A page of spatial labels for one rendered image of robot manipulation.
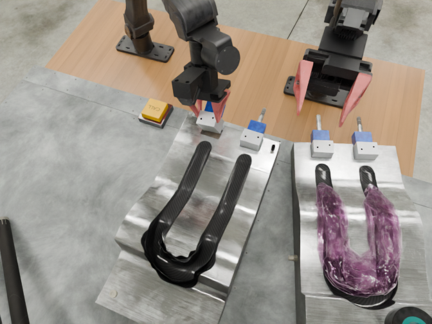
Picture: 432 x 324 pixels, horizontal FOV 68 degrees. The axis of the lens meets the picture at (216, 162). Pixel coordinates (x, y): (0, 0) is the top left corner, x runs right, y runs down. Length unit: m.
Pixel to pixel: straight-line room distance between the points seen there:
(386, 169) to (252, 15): 1.89
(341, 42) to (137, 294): 0.62
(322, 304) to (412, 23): 2.33
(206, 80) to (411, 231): 0.55
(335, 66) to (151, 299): 0.58
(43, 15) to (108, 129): 2.06
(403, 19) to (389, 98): 1.70
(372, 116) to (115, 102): 0.78
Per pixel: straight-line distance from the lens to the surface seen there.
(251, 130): 0.81
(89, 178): 0.96
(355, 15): 0.50
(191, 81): 0.66
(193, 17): 0.67
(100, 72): 1.18
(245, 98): 1.02
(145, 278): 0.76
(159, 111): 0.96
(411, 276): 0.82
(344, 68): 0.53
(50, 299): 0.90
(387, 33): 2.63
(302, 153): 0.86
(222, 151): 0.81
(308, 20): 2.58
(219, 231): 0.71
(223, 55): 0.64
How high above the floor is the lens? 1.59
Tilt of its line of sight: 63 degrees down
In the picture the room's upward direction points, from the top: 6 degrees counter-clockwise
